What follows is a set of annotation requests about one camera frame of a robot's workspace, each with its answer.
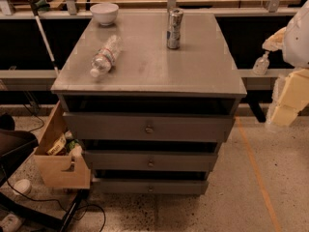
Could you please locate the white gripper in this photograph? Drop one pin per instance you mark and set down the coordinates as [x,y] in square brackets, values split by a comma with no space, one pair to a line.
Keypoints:
[297,42]

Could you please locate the silver redbull can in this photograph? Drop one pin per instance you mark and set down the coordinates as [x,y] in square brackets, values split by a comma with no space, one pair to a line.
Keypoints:
[175,18]

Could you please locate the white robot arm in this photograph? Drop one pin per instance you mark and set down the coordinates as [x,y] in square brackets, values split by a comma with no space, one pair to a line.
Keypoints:
[293,40]

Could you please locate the hand sanitizer pump bottle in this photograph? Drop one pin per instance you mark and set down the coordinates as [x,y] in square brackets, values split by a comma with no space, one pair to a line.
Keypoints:
[261,64]

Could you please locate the grey drawer cabinet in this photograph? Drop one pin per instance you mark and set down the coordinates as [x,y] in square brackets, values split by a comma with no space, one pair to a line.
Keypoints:
[199,79]

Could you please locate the clear plastic water bottle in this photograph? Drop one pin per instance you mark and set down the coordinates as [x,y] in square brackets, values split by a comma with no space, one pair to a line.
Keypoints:
[106,57]

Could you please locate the middle grey drawer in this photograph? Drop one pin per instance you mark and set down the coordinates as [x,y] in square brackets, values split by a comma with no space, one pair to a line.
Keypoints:
[150,161]

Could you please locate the grey drawer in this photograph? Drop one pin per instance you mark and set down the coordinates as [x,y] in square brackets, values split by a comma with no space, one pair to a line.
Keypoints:
[144,127]
[150,186]
[150,161]

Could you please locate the white ceramic bowl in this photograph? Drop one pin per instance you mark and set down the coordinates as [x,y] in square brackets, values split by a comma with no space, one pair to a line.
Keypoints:
[105,13]

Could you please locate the bottom grey drawer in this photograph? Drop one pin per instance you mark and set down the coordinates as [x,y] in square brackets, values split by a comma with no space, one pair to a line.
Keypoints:
[150,186]

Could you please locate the top grey drawer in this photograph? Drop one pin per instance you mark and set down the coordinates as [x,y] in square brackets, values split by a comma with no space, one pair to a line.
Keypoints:
[144,127]

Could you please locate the wooden crate box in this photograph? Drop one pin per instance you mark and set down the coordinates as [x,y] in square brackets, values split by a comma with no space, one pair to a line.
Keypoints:
[59,169]

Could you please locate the white stick pole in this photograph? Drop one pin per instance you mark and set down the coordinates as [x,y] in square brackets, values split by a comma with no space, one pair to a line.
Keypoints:
[44,38]

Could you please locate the black chair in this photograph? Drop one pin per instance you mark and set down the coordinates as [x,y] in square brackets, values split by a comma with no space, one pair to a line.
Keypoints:
[15,147]

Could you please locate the white round lid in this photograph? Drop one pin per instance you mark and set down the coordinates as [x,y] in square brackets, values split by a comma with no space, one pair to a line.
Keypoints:
[22,186]

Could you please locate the white power strip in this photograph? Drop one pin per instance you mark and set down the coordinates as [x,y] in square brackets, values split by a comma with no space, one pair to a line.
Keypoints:
[11,223]

